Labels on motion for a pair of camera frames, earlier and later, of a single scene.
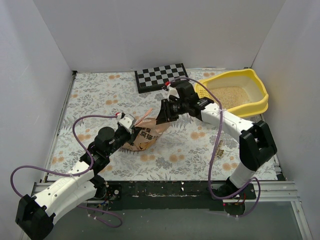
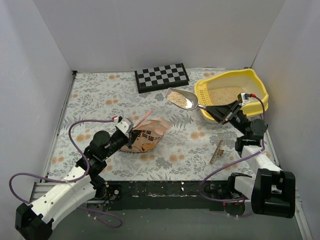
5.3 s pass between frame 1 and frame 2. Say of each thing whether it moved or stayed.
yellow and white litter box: stayed
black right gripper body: moved
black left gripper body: stayed
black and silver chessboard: stayed
